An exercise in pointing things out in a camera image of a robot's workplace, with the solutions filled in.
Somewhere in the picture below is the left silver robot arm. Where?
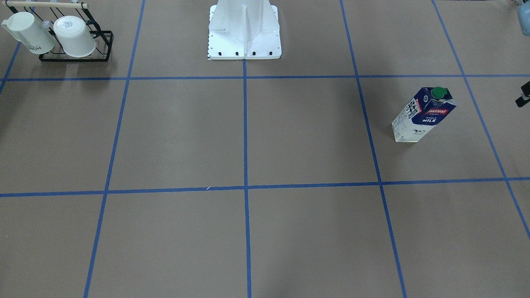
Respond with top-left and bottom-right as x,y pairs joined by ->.
514,0 -> 530,108

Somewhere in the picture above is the blue white milk carton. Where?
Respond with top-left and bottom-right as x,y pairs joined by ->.
392,87 -> 457,143

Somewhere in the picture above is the white mug upper rack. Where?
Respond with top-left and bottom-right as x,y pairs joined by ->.
53,15 -> 96,58

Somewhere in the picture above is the white mug rack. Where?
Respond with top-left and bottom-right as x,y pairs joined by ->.
1,12 -> 55,55
53,15 -> 96,58

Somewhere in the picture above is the white mug lower rack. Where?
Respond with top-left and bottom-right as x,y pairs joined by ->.
1,12 -> 55,55

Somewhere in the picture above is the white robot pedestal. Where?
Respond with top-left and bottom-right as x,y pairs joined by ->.
207,0 -> 282,60

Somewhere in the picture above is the black wire mug rack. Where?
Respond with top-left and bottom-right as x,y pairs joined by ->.
1,0 -> 113,62

